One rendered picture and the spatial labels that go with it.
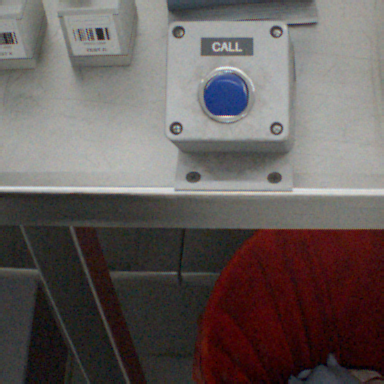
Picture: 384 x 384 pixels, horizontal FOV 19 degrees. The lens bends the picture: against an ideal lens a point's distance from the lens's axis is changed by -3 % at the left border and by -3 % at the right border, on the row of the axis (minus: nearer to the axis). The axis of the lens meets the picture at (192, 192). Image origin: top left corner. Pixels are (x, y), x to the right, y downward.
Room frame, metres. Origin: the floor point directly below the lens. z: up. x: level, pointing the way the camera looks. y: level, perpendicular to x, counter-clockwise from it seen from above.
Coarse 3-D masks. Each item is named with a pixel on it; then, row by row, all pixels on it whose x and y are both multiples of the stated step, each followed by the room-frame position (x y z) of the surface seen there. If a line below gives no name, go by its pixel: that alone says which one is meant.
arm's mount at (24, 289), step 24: (0, 288) 0.31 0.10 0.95; (24, 288) 0.31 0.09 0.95; (0, 312) 0.30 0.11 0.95; (24, 312) 0.30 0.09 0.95; (48, 312) 0.31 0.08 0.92; (0, 336) 0.29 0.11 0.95; (24, 336) 0.28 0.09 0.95; (48, 336) 0.30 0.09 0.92; (0, 360) 0.27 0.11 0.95; (24, 360) 0.27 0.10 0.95; (48, 360) 0.29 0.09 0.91
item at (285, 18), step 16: (176, 0) 0.55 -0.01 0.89; (192, 0) 0.55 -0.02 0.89; (208, 0) 0.55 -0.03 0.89; (224, 0) 0.55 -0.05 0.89; (240, 0) 0.54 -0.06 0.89; (256, 0) 0.54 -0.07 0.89; (272, 0) 0.54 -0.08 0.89; (288, 0) 0.54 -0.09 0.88; (304, 0) 0.54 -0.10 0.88; (176, 16) 0.54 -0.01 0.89; (192, 16) 0.54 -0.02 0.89; (208, 16) 0.54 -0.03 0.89; (224, 16) 0.53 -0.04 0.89; (240, 16) 0.53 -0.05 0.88; (256, 16) 0.53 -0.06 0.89; (272, 16) 0.53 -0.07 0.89; (288, 16) 0.53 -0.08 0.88; (304, 16) 0.52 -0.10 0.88
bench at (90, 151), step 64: (320, 0) 0.55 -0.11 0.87; (64, 64) 0.53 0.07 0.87; (320, 64) 0.49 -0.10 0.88; (0, 128) 0.48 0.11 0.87; (64, 128) 0.47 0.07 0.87; (128, 128) 0.46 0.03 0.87; (320, 128) 0.43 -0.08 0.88; (0, 192) 0.43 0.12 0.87; (64, 192) 0.42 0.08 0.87; (128, 192) 0.42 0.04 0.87; (192, 192) 0.41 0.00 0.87; (256, 192) 0.40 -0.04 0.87; (320, 192) 0.39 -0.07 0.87; (0, 256) 0.81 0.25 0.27; (64, 256) 0.45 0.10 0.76; (128, 256) 0.77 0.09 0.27; (192, 256) 0.76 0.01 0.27; (64, 320) 0.46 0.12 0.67
